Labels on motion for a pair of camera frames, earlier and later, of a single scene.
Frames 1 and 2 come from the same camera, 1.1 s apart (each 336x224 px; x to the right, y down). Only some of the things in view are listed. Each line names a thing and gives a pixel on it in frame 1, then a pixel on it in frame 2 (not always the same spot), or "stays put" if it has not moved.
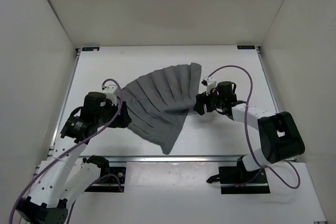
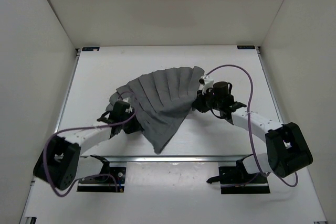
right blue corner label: [245, 47] stays put
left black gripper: [123, 117] to [135, 127]
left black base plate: [116, 183] stays put
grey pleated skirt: [158, 103] stays put
